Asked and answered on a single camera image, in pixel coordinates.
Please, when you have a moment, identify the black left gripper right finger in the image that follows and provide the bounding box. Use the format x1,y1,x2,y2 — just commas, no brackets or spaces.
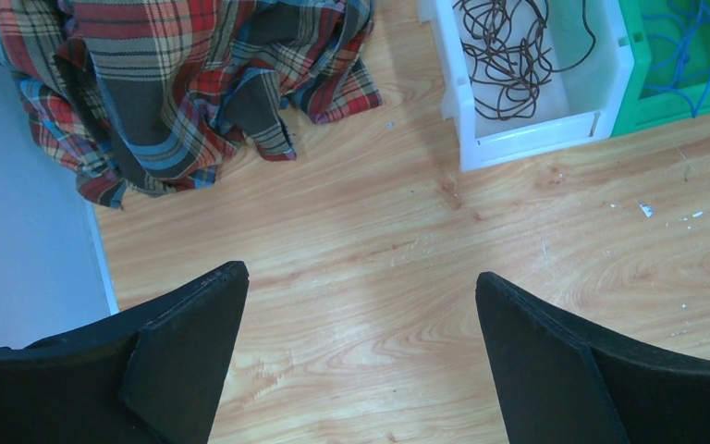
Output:
475,272,710,443

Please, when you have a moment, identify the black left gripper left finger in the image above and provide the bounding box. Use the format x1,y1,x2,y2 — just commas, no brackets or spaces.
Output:
0,261,249,443

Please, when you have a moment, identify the brown cable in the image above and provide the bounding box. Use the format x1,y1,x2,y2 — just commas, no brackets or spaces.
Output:
452,0,597,122

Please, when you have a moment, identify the plaid flannel shirt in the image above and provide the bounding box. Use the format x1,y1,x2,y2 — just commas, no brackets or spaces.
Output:
0,1,382,208

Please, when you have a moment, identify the white plastic bin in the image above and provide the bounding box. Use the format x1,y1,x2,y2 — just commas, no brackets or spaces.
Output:
418,1,634,171

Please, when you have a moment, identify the green plastic bin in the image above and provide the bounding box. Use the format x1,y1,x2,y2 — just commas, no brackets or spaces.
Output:
612,1,710,136

